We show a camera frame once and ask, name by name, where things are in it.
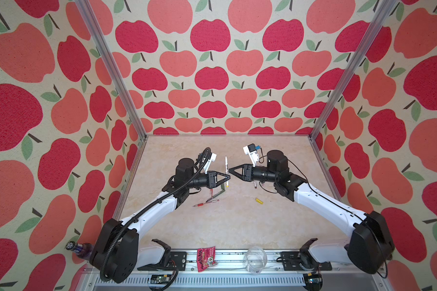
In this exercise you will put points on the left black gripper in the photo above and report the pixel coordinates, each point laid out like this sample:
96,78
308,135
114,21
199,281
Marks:
211,179

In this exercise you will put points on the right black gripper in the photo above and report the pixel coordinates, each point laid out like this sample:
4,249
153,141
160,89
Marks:
247,170

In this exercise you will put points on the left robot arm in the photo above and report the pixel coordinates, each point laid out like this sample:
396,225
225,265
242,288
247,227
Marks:
117,252

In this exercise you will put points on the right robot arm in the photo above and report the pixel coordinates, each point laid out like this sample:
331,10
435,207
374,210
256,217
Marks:
368,244

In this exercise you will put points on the green marker pen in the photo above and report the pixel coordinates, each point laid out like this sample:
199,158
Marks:
214,197

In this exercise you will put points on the red gel pen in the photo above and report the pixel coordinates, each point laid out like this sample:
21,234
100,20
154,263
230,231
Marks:
205,203

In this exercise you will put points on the pink snack packet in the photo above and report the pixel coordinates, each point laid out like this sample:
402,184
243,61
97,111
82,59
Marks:
206,258

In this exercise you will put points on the clear plastic cup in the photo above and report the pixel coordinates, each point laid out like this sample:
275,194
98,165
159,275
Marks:
255,260

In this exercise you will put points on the purple bottle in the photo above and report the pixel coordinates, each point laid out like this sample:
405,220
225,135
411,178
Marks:
82,250

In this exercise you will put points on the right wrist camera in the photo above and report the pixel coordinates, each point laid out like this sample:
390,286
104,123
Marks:
252,151

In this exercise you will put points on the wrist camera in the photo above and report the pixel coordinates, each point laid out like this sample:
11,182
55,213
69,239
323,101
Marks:
211,159
252,151

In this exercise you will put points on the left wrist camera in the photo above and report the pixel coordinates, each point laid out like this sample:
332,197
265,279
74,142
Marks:
211,159

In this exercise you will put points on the aluminium front rail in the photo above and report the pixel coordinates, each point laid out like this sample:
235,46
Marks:
231,274

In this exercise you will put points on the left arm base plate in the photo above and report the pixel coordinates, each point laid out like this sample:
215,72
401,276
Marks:
157,255

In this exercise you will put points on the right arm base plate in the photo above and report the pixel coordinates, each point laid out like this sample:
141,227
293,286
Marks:
301,260

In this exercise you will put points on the right aluminium corner post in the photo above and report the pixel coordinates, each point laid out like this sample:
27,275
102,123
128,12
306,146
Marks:
381,15

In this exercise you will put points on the aluminium corner post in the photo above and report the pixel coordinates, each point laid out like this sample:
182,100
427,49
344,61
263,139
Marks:
90,19
381,15

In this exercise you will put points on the left aluminium corner post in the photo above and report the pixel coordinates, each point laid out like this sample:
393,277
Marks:
90,19

